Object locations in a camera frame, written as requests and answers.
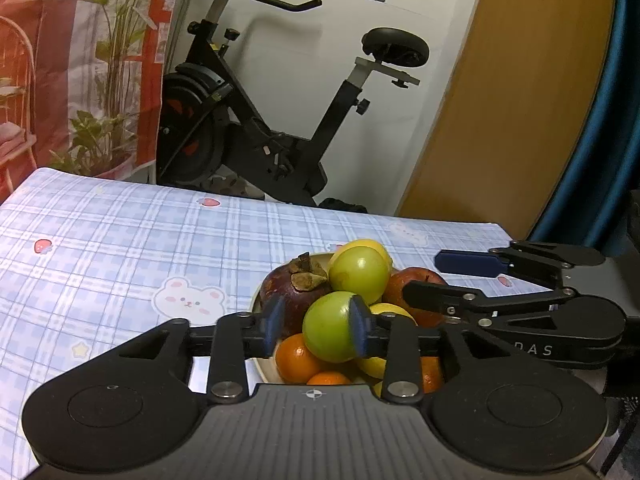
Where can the purple mangosteen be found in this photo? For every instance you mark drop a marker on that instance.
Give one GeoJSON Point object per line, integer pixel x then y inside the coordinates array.
{"type": "Point", "coordinates": [290, 300]}

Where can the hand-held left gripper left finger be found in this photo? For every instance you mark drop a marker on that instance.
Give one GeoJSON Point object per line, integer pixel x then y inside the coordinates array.
{"type": "Point", "coordinates": [272, 327]}

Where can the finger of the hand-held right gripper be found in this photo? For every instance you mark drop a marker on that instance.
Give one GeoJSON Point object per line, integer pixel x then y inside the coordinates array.
{"type": "Point", "coordinates": [465, 262]}
{"type": "Point", "coordinates": [440, 297]}

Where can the red apple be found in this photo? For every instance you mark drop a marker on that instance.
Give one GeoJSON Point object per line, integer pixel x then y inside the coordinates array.
{"type": "Point", "coordinates": [420, 275]}

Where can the yellow lemon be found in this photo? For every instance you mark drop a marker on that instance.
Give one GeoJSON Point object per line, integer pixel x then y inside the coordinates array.
{"type": "Point", "coordinates": [367, 245]}
{"type": "Point", "coordinates": [395, 310]}

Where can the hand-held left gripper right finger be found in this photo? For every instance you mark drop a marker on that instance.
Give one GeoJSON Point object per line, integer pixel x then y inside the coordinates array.
{"type": "Point", "coordinates": [360, 327]}

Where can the wooden door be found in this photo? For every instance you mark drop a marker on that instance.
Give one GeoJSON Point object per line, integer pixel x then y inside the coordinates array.
{"type": "Point", "coordinates": [500, 110]}

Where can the blue plaid tablecloth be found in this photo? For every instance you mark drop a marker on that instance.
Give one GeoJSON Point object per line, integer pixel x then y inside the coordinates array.
{"type": "Point", "coordinates": [100, 260]}

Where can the green round fruit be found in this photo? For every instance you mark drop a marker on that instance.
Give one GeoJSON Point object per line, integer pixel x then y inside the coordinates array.
{"type": "Point", "coordinates": [330, 330]}
{"type": "Point", "coordinates": [360, 272]}

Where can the black exercise bike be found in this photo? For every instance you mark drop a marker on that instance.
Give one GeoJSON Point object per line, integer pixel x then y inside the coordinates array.
{"type": "Point", "coordinates": [250, 145]}

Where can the beige round plate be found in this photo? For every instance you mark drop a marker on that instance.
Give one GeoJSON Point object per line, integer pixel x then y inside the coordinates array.
{"type": "Point", "coordinates": [265, 367]}

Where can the blue curtain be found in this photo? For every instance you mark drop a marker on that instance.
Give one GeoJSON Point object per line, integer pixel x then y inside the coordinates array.
{"type": "Point", "coordinates": [615, 110]}

